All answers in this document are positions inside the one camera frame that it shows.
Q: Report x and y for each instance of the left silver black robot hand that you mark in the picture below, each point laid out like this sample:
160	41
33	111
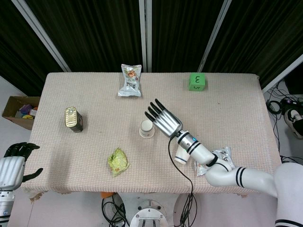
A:
10	163

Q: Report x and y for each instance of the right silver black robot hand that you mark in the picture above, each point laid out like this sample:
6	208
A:
165	121

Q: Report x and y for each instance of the white paper cup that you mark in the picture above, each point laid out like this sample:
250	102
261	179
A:
146	128

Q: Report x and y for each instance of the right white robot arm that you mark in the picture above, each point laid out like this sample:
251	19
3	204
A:
227	170

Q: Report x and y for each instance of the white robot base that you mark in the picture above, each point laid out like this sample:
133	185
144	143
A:
148	214

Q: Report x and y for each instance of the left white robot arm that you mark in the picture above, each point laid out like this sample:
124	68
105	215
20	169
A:
5	205

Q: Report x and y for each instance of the white bottle green print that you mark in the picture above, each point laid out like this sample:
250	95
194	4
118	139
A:
181	156

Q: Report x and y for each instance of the beige checked tablecloth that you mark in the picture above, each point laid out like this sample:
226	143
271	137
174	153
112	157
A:
118	132

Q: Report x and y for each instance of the green number cube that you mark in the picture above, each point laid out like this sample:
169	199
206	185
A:
197	81

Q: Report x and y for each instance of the cardboard box with toys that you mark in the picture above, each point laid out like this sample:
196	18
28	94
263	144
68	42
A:
20	112

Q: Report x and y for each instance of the silver snack bag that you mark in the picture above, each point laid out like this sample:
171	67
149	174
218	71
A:
130	81

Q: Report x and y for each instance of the crumpled yellow green wrapper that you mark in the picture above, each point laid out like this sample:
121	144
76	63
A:
117	162

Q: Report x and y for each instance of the silver white food packet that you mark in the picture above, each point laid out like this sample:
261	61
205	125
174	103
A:
222	154

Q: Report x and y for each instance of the gold top tin can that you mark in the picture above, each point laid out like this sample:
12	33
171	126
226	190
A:
73	119

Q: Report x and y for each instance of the black white sneaker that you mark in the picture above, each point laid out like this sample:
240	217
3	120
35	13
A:
293	118

